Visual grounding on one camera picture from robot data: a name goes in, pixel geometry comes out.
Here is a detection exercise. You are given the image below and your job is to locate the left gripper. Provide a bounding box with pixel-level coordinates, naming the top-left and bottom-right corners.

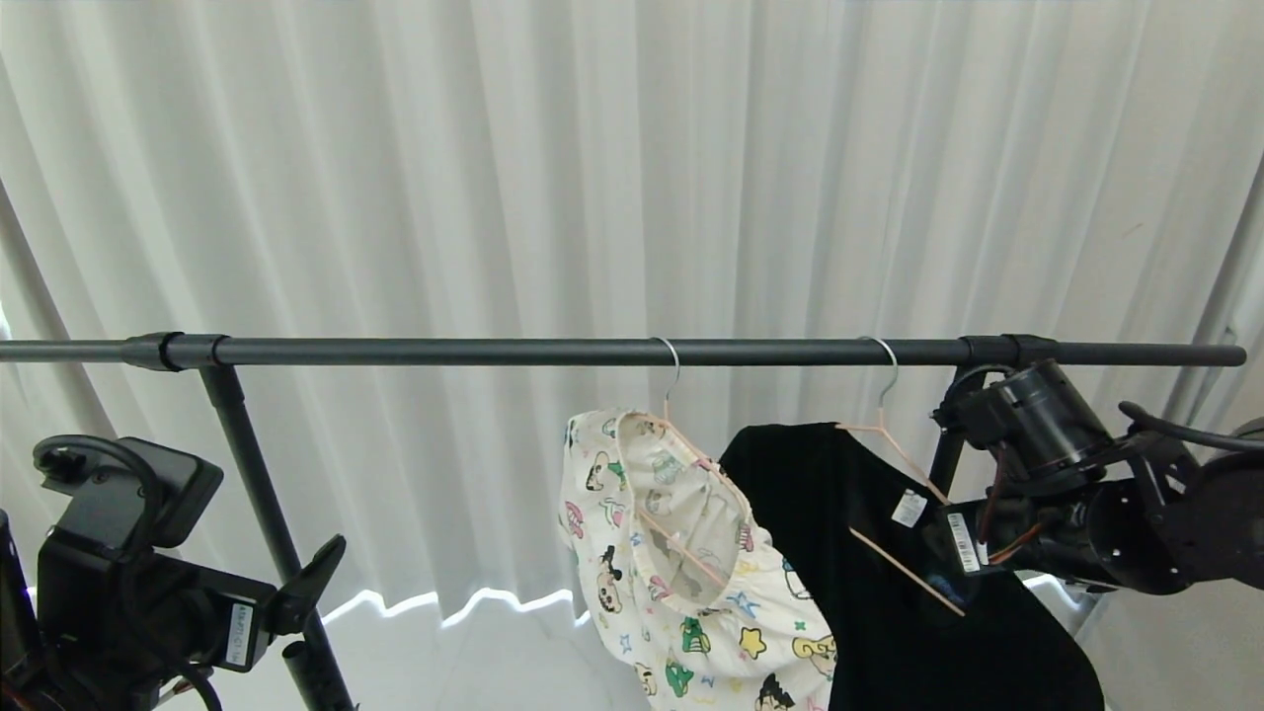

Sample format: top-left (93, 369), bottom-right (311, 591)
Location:
top-left (38, 528), bottom-right (280, 694)

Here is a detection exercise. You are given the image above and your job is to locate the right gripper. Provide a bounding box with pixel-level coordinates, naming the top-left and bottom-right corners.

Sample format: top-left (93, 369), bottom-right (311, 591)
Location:
top-left (921, 488), bottom-right (1093, 606)

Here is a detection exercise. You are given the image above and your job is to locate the pink clothes hanger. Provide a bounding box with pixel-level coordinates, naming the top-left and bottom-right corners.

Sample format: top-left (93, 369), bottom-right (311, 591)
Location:
top-left (616, 337), bottom-right (757, 590)
top-left (834, 337), bottom-right (970, 619)

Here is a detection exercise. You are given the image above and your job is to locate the black garment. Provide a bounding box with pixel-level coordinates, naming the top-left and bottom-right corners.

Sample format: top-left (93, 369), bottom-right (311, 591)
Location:
top-left (719, 423), bottom-right (1107, 711)

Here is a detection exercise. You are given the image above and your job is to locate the cream printed garment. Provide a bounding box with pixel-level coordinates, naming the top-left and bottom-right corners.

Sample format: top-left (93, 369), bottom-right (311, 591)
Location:
top-left (560, 408), bottom-right (840, 711)

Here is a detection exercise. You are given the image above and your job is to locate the black clothes rack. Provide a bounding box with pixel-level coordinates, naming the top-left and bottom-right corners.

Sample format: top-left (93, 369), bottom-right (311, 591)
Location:
top-left (0, 332), bottom-right (1248, 711)

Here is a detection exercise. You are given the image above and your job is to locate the white curtain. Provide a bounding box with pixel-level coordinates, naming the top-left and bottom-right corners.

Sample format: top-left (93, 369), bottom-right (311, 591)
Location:
top-left (0, 0), bottom-right (1264, 633)

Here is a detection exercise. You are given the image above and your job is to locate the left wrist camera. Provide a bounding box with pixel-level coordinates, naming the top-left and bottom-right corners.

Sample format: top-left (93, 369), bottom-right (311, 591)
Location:
top-left (33, 434), bottom-right (226, 555)

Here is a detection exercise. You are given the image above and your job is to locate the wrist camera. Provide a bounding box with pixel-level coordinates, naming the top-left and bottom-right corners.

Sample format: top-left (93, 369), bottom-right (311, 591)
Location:
top-left (933, 358), bottom-right (1186, 500)
top-left (33, 434), bottom-right (226, 555)

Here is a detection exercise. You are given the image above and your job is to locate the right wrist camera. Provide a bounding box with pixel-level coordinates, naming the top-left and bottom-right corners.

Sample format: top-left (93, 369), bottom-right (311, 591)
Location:
top-left (933, 358), bottom-right (1186, 500)

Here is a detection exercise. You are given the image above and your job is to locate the black cable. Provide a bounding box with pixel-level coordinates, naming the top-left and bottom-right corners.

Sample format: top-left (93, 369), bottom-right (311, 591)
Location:
top-left (1119, 399), bottom-right (1264, 454)

